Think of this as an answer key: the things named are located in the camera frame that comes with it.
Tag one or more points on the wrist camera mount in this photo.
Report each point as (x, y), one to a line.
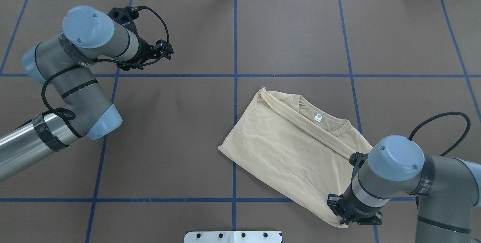
(358, 159)
(125, 17)

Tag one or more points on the beige long sleeve shirt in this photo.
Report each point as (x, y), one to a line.
(296, 149)

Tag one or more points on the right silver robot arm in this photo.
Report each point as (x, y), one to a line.
(448, 190)

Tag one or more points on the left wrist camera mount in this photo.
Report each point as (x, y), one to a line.
(125, 17)

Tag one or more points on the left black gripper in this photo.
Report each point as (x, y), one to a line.
(144, 50)

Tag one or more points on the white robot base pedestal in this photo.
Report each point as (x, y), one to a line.
(233, 237)

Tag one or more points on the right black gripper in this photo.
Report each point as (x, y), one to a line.
(354, 205)

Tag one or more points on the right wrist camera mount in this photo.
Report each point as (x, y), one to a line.
(358, 159)

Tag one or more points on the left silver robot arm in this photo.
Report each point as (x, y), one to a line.
(76, 104)

